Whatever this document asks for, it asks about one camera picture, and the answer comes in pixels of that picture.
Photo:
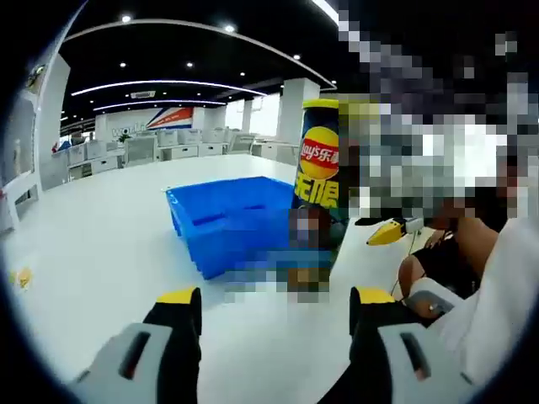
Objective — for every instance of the red blue wall banner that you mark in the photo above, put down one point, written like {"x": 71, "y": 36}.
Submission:
{"x": 170, "y": 118}

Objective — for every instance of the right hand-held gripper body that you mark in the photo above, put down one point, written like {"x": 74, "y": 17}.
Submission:
{"x": 412, "y": 224}

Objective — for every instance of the small yellow object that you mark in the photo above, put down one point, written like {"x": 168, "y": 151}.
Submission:
{"x": 23, "y": 278}

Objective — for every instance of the blue plastic box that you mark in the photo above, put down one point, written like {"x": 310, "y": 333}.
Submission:
{"x": 227, "y": 219}

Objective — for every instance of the white square pillar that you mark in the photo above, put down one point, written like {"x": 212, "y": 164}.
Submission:
{"x": 300, "y": 109}

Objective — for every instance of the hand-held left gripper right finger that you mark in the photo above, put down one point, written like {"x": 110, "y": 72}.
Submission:
{"x": 396, "y": 362}

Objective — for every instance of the ceiling air conditioner unit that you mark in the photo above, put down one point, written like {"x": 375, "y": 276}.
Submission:
{"x": 143, "y": 94}

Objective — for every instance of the dark blue chip container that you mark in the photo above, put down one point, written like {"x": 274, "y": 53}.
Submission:
{"x": 318, "y": 168}

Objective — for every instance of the white plastic chair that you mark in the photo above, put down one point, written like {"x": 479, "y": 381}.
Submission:
{"x": 433, "y": 294}

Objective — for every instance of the person's white shirt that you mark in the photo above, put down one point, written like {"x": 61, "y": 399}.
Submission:
{"x": 497, "y": 294}

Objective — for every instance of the row of white office desks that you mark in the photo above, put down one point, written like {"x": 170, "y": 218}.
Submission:
{"x": 177, "y": 147}

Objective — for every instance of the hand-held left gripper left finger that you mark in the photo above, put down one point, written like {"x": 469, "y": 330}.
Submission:
{"x": 139, "y": 362}

